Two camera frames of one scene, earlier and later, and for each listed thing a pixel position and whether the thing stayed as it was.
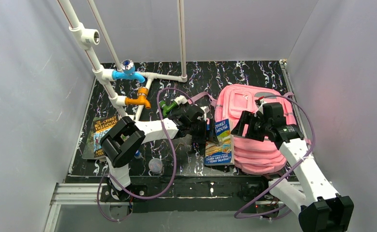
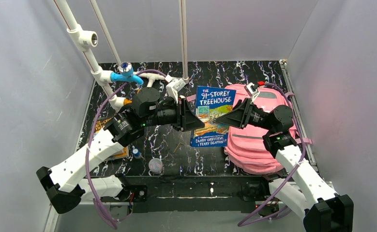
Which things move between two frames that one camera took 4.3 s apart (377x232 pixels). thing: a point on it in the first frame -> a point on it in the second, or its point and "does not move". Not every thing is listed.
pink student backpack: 253,157 does not move
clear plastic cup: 155,165 does not move
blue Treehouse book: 222,152 -> 211,103
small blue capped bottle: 138,154 does not move
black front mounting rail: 162,193 does not move
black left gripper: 204,129 -> 181,115
